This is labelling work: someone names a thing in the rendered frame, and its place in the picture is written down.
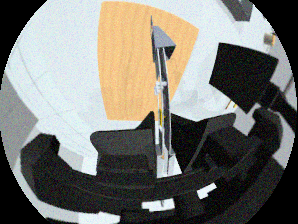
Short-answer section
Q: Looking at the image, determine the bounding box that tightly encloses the light wooden board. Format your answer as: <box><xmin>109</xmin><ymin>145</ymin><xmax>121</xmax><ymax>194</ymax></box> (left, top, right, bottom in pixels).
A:
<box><xmin>97</xmin><ymin>0</ymin><xmax>200</xmax><ymax>121</ymax></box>

